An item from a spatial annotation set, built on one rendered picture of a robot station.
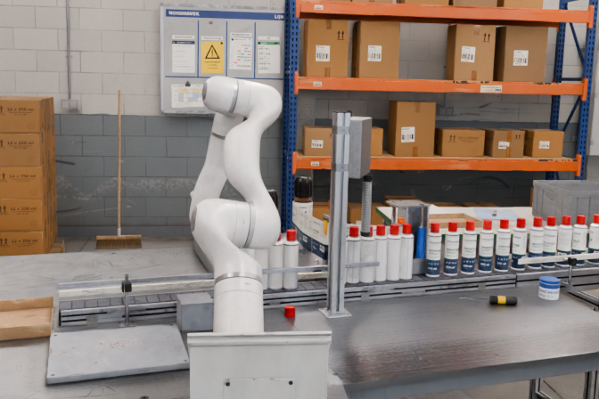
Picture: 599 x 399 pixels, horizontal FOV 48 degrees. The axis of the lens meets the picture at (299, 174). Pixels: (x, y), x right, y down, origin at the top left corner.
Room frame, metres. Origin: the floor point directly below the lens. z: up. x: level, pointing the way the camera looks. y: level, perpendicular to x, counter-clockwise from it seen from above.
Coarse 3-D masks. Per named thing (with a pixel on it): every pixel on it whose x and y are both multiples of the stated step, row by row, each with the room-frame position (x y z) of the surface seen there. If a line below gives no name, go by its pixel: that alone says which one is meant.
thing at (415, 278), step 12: (420, 276) 2.44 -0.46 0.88; (444, 276) 2.44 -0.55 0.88; (456, 276) 2.45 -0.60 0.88; (468, 276) 2.45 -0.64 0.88; (480, 276) 2.46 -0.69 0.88; (300, 288) 2.26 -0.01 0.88; (312, 288) 2.26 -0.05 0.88; (324, 288) 2.27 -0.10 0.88; (72, 300) 2.07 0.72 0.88; (96, 300) 2.08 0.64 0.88; (108, 300) 2.08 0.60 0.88; (120, 300) 2.08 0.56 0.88; (132, 300) 2.09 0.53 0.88; (144, 300) 2.09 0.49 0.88; (156, 300) 2.09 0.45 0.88; (168, 300) 2.10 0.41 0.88
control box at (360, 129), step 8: (352, 120) 2.15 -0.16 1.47; (360, 120) 2.15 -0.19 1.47; (368, 120) 2.24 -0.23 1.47; (352, 128) 2.15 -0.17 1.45; (360, 128) 2.15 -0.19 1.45; (368, 128) 2.25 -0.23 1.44; (352, 136) 2.15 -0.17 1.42; (360, 136) 2.15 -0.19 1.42; (368, 136) 2.25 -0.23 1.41; (352, 144) 2.15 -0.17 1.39; (360, 144) 2.15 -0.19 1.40; (368, 144) 2.26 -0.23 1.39; (352, 152) 2.15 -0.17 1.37; (360, 152) 2.15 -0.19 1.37; (368, 152) 2.26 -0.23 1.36; (352, 160) 2.15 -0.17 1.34; (360, 160) 2.15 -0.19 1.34; (368, 160) 2.27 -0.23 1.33; (352, 168) 2.15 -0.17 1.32; (360, 168) 2.15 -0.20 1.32; (368, 168) 2.27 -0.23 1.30; (352, 176) 2.15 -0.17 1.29; (360, 176) 2.15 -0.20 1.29
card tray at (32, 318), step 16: (0, 304) 2.09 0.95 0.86; (16, 304) 2.10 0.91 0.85; (32, 304) 2.12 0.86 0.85; (48, 304) 2.13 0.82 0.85; (0, 320) 2.01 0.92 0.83; (16, 320) 2.01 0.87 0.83; (32, 320) 2.01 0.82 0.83; (48, 320) 2.02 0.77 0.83; (0, 336) 1.85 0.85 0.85; (16, 336) 1.87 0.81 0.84; (32, 336) 1.88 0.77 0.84; (48, 336) 1.89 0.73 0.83
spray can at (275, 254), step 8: (280, 240) 2.25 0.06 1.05; (272, 248) 2.23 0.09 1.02; (280, 248) 2.23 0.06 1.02; (272, 256) 2.23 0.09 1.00; (280, 256) 2.23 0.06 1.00; (272, 264) 2.23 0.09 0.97; (280, 264) 2.23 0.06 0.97; (272, 280) 2.23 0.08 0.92; (280, 280) 2.24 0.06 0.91; (272, 288) 2.23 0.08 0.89; (280, 288) 2.24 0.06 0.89
